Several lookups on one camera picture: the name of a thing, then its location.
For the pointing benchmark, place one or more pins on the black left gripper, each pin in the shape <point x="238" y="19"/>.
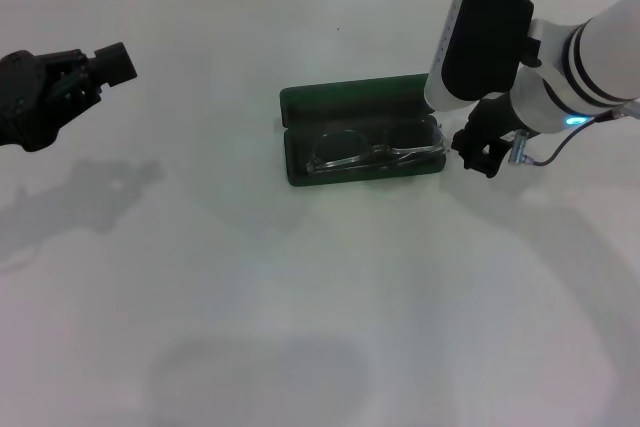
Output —
<point x="22" y="102"/>

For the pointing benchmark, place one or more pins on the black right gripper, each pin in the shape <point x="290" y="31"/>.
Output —
<point x="492" y="119"/>

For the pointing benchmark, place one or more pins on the clear plastic glasses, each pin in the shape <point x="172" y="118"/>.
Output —
<point x="370" y="157"/>

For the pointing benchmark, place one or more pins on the green glasses case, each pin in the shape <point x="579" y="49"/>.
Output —
<point x="300" y="107"/>

